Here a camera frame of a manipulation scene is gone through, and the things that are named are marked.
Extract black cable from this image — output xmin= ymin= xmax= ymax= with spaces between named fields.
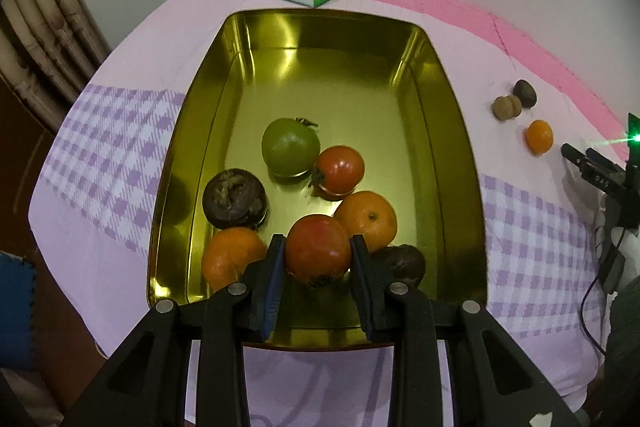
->
xmin=579 ymin=274 xmax=612 ymax=355

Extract beige patterned curtain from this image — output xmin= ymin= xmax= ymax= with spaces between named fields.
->
xmin=0 ymin=0 xmax=113 ymax=142

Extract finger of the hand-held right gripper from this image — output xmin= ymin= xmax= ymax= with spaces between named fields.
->
xmin=561 ymin=143 xmax=601 ymax=180
xmin=586 ymin=147 xmax=626 ymax=175

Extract green tomato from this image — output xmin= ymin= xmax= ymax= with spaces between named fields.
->
xmin=261 ymin=117 xmax=321 ymax=178

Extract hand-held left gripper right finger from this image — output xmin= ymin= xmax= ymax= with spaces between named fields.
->
xmin=349 ymin=233 xmax=581 ymax=427

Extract smooth dark passion fruit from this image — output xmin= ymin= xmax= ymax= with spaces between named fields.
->
xmin=370 ymin=244 xmax=427 ymax=290

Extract orange mandarin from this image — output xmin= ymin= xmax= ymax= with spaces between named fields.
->
xmin=201 ymin=227 xmax=268 ymax=293
xmin=525 ymin=119 xmax=554 ymax=156
xmin=333 ymin=190 xmax=398 ymax=254

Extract small dark round fruit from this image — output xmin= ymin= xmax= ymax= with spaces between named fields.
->
xmin=513 ymin=79 xmax=538 ymax=109

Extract pink checked tablecloth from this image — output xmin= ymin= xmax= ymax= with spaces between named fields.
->
xmin=27 ymin=0 xmax=631 ymax=427

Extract blue foam floor mat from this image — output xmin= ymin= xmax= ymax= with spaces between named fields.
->
xmin=0 ymin=252 xmax=39 ymax=370

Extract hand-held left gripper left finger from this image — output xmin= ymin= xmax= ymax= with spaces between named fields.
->
xmin=62 ymin=233 xmax=287 ymax=427

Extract gold metal tray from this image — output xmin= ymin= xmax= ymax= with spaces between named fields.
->
xmin=146 ymin=8 xmax=488 ymax=352

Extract red tomato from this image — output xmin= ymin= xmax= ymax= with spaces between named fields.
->
xmin=285 ymin=214 xmax=353 ymax=289
xmin=311 ymin=146 xmax=366 ymax=200

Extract wrinkled dark passion fruit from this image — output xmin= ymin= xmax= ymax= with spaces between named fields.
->
xmin=202 ymin=168 xmax=268 ymax=230

